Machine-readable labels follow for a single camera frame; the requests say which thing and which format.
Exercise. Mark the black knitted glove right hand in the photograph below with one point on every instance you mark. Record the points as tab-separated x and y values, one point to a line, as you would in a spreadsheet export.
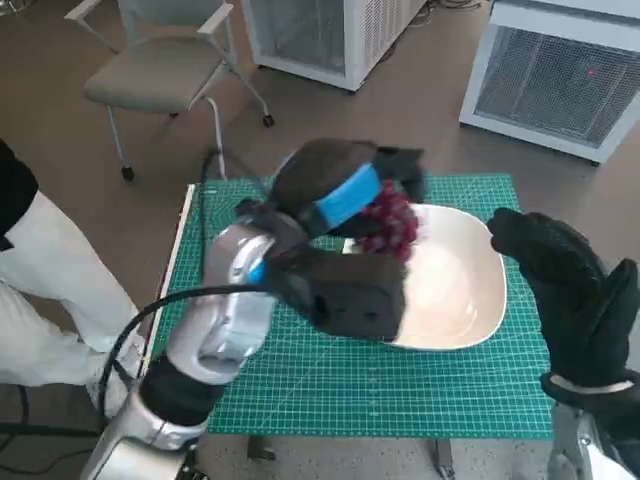
565	280

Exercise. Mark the black left hand blue tape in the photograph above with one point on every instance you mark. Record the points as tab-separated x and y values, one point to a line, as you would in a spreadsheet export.
325	170

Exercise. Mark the purple toy grape bunch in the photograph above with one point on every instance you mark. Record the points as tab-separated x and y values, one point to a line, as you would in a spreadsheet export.
395	225

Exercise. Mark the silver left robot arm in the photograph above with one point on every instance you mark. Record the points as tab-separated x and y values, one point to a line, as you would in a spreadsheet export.
225	310

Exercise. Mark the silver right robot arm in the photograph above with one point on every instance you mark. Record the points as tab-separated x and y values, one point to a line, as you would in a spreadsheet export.
595	450

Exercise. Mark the white plate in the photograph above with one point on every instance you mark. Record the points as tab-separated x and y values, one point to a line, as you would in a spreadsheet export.
450	300

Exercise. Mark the white mesh cabinet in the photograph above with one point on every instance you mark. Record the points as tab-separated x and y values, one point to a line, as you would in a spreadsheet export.
545	85
300	30

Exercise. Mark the grey table leg with caster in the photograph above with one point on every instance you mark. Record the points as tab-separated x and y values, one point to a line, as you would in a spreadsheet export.
259	447
444	455

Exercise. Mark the green cutting mat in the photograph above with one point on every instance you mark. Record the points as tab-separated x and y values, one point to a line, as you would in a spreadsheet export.
325	390

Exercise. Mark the person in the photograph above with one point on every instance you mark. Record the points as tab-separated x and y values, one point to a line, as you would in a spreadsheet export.
50	280

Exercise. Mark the black floor bar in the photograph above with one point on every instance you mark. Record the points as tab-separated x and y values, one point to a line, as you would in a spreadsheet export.
50	430

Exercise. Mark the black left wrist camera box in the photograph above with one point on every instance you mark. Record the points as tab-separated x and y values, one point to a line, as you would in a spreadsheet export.
350	300

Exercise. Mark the grey chair white frame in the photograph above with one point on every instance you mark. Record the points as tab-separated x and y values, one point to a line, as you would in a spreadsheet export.
145	75

